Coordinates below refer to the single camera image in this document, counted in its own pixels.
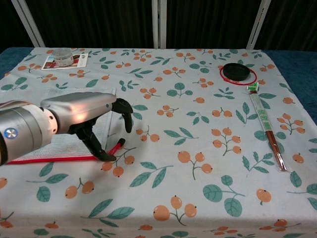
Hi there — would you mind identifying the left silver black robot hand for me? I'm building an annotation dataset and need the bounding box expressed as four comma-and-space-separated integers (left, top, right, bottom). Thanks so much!
40, 91, 134, 162

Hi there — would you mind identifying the red rubber band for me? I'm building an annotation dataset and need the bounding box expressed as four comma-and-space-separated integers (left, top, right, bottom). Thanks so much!
219, 64, 258, 86

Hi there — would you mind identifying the black round lid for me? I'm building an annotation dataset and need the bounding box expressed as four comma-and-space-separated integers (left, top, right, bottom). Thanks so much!
222, 63, 249, 81

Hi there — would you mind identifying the floral orange berry tablecloth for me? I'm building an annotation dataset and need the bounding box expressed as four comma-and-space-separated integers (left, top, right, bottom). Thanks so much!
0, 47, 317, 238

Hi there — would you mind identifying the clear plastic jar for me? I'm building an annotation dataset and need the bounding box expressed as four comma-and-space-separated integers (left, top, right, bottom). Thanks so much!
53, 49, 73, 67

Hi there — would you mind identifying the wrapped brown chopsticks pair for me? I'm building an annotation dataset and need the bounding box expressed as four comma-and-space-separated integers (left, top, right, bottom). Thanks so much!
246, 82, 289, 173

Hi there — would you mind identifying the picture postcard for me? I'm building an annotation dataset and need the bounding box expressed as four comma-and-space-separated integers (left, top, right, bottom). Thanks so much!
41, 52, 89, 71

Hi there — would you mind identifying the white mesh zipper pouch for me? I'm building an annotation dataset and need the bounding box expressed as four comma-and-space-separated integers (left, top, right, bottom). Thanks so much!
0, 87, 126, 165

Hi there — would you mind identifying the black pleated curtain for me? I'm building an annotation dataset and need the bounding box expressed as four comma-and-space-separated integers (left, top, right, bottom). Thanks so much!
0, 0, 317, 52

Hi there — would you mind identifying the white metal frame post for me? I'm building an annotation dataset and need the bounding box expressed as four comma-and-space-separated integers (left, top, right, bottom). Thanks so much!
151, 0, 168, 49
246, 0, 271, 50
11, 0, 47, 48

